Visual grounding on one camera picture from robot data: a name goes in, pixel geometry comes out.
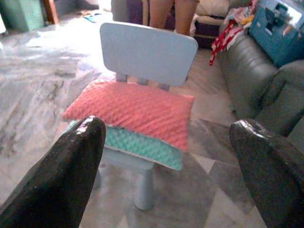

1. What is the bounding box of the teal dotted pillow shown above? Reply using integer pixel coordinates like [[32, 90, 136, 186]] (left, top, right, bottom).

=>
[[67, 120, 183, 171]]

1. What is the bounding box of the blue paper sheet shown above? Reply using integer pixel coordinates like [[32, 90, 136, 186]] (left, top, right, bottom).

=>
[[83, 13, 103, 23]]

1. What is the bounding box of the blue plastic case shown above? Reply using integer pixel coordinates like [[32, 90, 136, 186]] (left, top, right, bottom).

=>
[[248, 0, 304, 68]]

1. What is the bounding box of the brown wooden post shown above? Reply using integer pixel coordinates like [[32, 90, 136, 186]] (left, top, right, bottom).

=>
[[44, 0, 60, 24]]

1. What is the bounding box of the pink dotted pillow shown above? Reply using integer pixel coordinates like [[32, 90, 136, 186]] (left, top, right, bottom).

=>
[[62, 79, 195, 152]]

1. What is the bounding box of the light blue child chair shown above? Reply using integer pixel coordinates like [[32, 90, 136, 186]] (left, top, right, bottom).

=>
[[65, 22, 199, 211]]

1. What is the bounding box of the red patterned cloth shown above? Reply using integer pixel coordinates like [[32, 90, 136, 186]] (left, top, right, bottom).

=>
[[209, 20, 245, 67]]

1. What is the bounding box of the purple armchair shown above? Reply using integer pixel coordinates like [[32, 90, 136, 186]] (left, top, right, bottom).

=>
[[111, 0, 228, 49]]

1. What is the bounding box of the green bin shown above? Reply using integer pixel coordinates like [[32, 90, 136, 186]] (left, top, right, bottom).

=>
[[0, 0, 46, 33]]

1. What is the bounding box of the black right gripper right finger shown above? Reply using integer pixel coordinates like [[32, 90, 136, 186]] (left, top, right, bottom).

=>
[[228, 118, 304, 228]]

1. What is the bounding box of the cream cushion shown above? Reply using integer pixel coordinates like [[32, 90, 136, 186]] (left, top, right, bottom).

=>
[[193, 0, 230, 24]]

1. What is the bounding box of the grey-green leather sofa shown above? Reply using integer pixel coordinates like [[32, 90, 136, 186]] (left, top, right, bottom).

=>
[[218, 33, 304, 143]]

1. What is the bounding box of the colourful clothes pile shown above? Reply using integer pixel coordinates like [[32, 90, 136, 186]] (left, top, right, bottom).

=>
[[223, 0, 259, 27]]

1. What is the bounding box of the person in orange shirt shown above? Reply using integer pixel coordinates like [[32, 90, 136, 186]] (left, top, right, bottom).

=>
[[149, 0, 200, 36]]

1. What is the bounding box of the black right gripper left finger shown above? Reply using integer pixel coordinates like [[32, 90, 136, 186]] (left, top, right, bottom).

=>
[[0, 115, 106, 228]]

